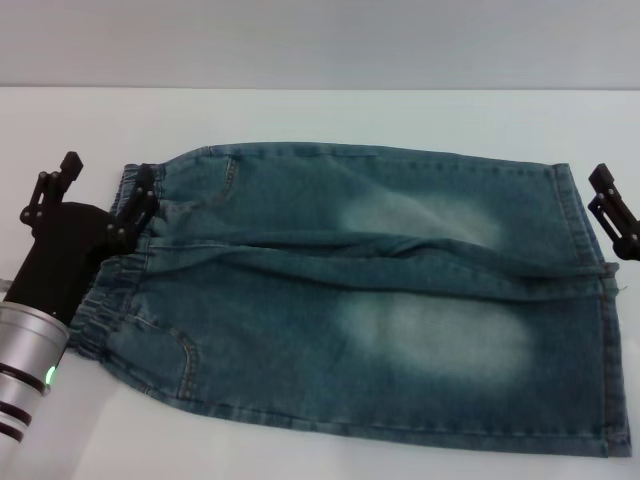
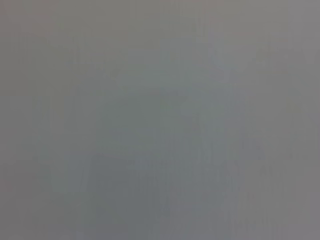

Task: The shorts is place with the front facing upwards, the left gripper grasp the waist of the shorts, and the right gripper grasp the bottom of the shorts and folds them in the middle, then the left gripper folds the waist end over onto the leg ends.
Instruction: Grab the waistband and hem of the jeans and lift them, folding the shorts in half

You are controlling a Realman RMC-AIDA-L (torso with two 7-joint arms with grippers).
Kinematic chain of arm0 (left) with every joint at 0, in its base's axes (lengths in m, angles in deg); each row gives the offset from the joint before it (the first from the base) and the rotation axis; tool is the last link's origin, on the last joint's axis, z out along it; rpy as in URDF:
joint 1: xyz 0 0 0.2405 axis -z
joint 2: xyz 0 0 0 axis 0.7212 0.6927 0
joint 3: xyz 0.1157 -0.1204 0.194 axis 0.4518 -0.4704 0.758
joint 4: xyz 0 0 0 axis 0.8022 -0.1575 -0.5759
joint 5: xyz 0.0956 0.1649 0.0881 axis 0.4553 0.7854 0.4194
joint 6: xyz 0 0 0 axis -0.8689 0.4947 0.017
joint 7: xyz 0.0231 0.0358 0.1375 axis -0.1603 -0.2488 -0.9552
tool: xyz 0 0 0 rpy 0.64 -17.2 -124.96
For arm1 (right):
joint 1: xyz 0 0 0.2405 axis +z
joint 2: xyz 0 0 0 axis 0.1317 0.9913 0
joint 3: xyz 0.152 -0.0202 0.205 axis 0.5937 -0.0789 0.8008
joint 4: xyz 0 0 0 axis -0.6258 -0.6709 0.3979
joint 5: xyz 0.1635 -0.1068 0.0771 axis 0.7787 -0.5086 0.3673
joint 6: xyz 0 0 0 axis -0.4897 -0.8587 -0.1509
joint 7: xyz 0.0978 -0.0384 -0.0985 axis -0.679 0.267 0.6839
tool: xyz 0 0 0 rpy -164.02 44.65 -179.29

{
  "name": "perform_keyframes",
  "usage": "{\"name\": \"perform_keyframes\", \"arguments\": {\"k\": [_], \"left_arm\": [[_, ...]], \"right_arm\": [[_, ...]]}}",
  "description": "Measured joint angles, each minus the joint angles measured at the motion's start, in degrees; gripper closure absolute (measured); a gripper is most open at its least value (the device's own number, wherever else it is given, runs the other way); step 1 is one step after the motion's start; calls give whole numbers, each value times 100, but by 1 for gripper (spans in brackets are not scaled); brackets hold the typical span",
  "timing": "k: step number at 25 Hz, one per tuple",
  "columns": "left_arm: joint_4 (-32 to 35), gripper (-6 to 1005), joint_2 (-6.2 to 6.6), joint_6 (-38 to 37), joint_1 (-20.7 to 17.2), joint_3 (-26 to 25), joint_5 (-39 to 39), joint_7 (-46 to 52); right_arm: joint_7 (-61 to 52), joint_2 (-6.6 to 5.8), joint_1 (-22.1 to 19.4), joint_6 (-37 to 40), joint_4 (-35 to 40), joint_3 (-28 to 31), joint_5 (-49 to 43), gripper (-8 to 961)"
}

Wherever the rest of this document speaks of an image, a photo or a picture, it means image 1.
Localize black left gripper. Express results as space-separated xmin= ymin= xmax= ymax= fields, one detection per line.
xmin=4 ymin=152 xmax=161 ymax=326

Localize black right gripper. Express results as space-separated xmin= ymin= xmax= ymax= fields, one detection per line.
xmin=588 ymin=163 xmax=640 ymax=261

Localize blue denim shorts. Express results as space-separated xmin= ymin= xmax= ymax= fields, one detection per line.
xmin=67 ymin=142 xmax=631 ymax=459

